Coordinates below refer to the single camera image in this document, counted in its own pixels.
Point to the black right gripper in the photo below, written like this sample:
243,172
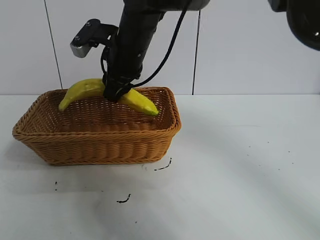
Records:
132,42

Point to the yellow banana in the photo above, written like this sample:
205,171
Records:
82,87

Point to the brown woven wicker basket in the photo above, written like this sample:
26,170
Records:
100,147

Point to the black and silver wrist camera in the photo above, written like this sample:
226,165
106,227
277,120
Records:
86,37

